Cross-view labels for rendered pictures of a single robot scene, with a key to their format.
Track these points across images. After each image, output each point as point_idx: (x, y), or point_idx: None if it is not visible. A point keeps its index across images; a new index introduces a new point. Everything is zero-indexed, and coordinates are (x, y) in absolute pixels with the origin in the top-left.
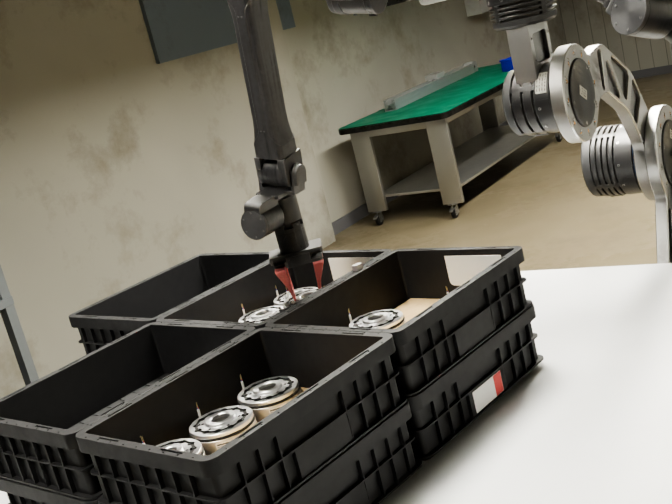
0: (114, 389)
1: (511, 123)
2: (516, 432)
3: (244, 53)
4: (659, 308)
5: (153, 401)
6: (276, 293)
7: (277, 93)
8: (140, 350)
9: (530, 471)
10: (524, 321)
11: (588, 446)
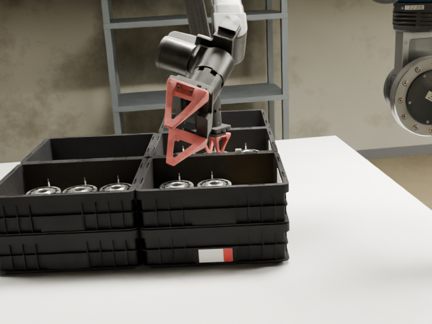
0: (122, 156)
1: (386, 101)
2: (191, 283)
3: (184, 3)
4: (404, 279)
5: (63, 166)
6: (245, 147)
7: (202, 32)
8: (143, 144)
9: (147, 303)
10: (269, 230)
11: (182, 312)
